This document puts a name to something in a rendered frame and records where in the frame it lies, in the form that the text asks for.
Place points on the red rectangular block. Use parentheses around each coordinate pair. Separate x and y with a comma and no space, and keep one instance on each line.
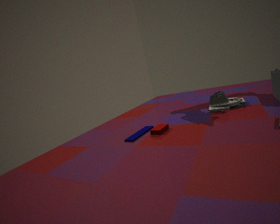
(159,129)

